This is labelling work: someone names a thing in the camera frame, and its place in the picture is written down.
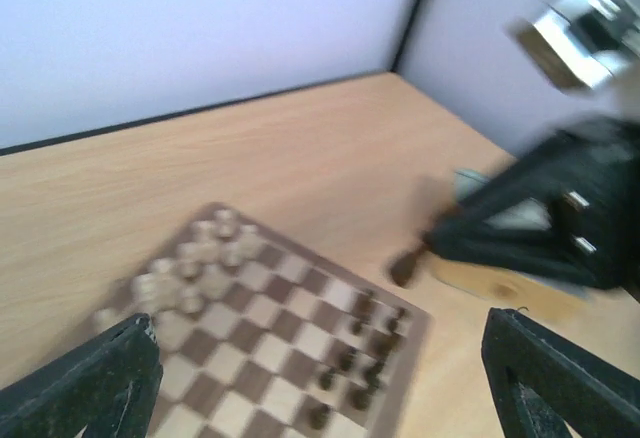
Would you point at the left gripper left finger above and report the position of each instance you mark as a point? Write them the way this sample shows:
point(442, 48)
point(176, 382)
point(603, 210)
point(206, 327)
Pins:
point(105, 387)

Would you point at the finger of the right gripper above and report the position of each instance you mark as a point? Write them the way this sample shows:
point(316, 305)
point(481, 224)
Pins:
point(590, 189)

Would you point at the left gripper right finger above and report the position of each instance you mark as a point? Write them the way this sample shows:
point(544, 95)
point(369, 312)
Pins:
point(544, 385)

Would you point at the dark piece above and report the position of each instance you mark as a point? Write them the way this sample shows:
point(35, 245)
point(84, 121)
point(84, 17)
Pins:
point(403, 268)

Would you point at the wooden chess board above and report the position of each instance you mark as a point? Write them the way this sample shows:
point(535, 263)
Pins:
point(262, 337)

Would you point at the right metal tin tray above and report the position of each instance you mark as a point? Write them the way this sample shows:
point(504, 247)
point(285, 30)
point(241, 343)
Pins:
point(542, 298)

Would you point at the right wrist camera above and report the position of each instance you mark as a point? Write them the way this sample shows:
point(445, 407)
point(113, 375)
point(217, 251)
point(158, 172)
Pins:
point(581, 45)

